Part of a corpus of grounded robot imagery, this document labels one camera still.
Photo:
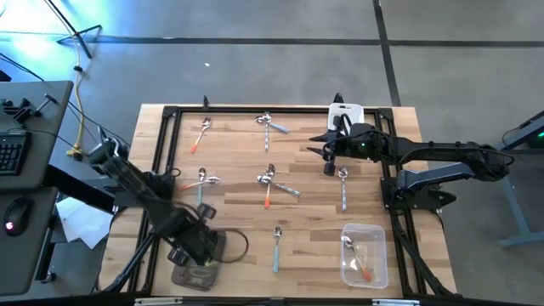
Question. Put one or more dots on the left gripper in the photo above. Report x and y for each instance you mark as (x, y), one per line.
(193, 238)

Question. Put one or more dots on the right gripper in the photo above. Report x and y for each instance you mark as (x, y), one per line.
(357, 144)

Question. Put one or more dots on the smoky grey plastic bin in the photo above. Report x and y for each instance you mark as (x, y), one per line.
(195, 278)

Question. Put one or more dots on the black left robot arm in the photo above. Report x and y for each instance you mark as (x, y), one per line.
(127, 176)

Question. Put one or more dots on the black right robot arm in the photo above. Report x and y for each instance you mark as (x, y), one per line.
(446, 148)

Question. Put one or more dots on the white plastic bin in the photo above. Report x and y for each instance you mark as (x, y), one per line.
(355, 112)

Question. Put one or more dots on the black table clamp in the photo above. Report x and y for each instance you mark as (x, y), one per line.
(338, 98)
(206, 102)

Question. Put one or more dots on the white paper sheet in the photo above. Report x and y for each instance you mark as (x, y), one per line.
(81, 221)

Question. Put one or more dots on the clear plastic bin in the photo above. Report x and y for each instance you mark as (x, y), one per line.
(374, 255)

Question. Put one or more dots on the small grey desk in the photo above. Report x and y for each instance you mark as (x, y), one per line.
(25, 263)

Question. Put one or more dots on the black computer mouse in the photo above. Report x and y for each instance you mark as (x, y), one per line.
(19, 214)

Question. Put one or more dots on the large grey desk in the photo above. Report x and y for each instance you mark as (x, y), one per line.
(47, 140)

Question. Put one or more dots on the grey blue metal stand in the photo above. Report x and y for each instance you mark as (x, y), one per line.
(516, 212)

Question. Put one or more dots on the black keyboard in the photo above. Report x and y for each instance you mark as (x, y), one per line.
(13, 153)

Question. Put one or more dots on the dark box with green light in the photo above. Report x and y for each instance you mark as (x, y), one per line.
(537, 138)

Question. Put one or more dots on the black desk clamp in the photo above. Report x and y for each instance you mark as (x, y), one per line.
(19, 111)

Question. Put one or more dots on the black tripod stand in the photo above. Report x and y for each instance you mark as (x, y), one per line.
(75, 35)

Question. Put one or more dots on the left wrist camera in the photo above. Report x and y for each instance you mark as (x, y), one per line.
(207, 211)

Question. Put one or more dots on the silver metal bracket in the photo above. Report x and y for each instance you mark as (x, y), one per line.
(395, 302)
(157, 301)

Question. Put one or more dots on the black aluminium table frame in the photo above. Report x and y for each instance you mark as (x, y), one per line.
(276, 109)

